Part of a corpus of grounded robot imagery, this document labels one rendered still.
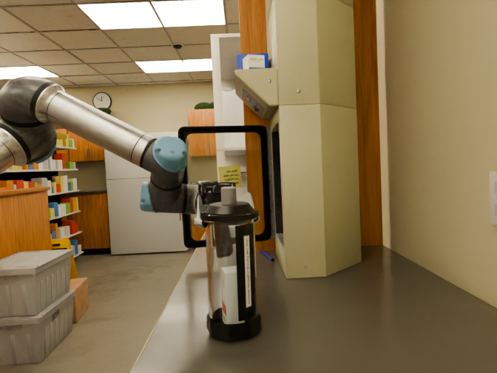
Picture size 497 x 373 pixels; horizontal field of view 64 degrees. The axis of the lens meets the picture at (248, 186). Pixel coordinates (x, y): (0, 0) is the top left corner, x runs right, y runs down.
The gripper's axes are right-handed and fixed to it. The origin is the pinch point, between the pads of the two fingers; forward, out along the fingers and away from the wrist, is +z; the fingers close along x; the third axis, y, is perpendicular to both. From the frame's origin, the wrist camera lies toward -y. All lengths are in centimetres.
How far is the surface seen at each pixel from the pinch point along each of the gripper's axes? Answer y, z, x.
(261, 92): 29.6, -30.9, 17.2
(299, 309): -20.8, -6.5, 15.9
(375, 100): 32, -56, 68
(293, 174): 7.5, -28.7, 24.8
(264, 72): 34.8, -30.7, 18.1
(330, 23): 49, -31, 38
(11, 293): -68, -220, -99
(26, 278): -59, -216, -88
